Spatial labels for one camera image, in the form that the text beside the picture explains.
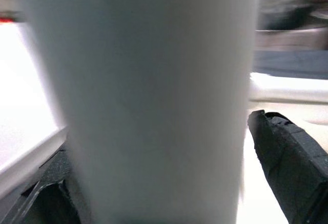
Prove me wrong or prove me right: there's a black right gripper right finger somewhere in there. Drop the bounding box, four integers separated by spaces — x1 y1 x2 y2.
247 109 328 224

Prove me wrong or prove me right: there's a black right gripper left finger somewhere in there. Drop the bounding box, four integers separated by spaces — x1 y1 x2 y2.
0 148 85 224

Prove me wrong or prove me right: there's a white plastic table top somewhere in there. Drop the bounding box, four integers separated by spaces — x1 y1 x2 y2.
0 98 328 224

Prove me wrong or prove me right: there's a black tablecloth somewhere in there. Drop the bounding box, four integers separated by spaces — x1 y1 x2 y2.
252 49 328 77

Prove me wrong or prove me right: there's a black plastic bag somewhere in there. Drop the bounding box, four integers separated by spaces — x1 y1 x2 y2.
263 3 317 31

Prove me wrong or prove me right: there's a small red object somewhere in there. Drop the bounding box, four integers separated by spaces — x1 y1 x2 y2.
0 15 20 25

